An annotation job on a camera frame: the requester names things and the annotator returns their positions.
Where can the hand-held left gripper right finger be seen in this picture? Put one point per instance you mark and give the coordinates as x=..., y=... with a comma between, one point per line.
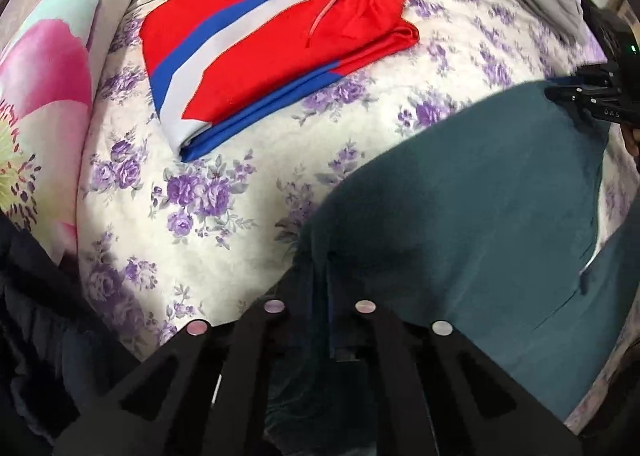
x=392, y=361

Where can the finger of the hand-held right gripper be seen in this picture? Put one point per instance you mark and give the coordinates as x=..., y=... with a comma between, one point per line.
x=575, y=91

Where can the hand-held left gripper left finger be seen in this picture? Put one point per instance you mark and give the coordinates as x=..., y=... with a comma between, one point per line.
x=250, y=361

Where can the teal pants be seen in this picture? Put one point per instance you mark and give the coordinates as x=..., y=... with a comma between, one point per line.
x=450, y=211

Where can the red blue white pants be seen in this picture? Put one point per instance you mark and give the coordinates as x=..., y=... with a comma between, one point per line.
x=200, y=10

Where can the person's right hand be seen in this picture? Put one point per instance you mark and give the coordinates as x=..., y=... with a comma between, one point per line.
x=634, y=140

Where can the dark navy clothing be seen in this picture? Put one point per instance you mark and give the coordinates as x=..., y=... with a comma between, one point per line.
x=40, y=336

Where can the purple floral bedsheet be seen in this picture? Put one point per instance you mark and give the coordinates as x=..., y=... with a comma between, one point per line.
x=280, y=145

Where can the pink floral pillow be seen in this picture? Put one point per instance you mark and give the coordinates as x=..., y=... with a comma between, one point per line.
x=50, y=85

